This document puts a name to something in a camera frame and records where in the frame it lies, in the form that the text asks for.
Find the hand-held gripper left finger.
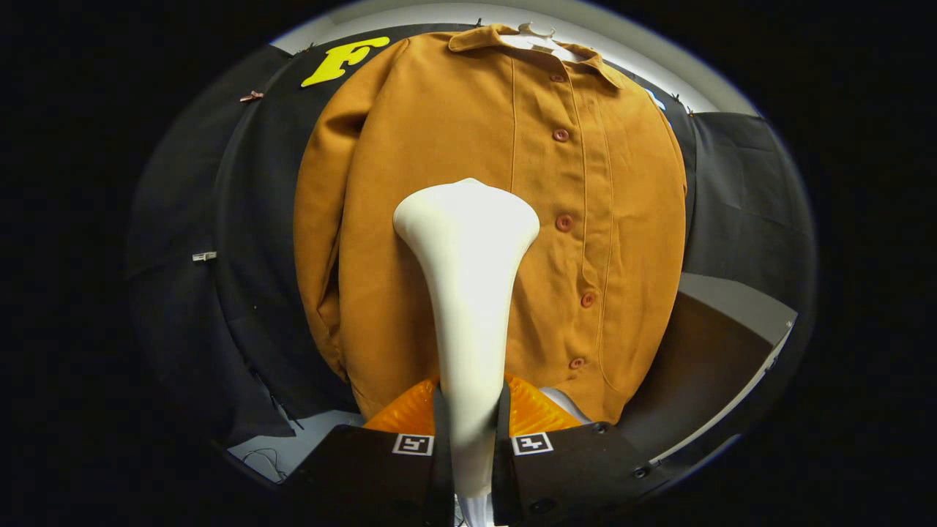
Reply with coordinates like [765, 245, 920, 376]
[282, 377, 455, 527]

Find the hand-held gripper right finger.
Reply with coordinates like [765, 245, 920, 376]
[493, 377, 668, 527]

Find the white garment steamer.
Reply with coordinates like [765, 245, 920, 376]
[392, 178, 542, 527]

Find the orange-brown button shirt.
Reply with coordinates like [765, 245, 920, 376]
[293, 23, 688, 426]

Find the grey cabinet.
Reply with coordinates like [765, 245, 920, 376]
[617, 272, 799, 467]

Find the black backdrop cloth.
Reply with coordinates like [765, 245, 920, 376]
[124, 23, 818, 449]

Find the white mannequin torso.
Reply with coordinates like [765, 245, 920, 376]
[504, 21, 592, 427]

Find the thin dark cable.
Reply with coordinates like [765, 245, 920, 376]
[242, 446, 288, 482]

